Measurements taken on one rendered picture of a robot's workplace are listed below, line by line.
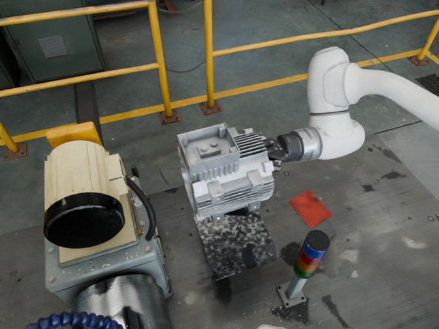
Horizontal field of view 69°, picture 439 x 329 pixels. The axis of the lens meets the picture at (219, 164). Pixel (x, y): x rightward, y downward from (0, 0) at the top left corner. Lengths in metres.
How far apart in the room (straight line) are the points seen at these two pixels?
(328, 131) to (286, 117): 2.16
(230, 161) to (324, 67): 0.34
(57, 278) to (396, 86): 0.94
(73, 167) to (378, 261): 1.12
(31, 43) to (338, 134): 2.99
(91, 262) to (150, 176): 1.67
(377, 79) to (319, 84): 0.13
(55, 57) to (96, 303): 2.86
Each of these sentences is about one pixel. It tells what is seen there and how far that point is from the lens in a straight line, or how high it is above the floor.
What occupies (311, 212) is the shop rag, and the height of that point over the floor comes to 0.81.
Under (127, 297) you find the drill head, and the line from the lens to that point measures 0.89.
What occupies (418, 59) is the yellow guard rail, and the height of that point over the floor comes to 0.03.
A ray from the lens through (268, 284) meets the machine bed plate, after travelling 1.26.
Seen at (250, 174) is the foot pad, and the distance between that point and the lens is 0.77.
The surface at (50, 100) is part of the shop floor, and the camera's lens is 3.55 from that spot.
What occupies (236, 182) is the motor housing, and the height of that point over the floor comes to 1.37.
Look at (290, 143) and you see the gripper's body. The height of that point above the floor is 1.38.
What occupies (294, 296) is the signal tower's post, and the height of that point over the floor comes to 0.82.
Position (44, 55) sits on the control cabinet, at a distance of 3.50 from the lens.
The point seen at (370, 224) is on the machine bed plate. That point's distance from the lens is 1.49.
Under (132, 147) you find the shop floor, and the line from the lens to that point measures 2.79.
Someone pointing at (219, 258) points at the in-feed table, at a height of 0.92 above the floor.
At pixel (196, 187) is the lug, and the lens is 0.73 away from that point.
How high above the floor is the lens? 1.98
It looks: 50 degrees down
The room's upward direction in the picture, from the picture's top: straight up
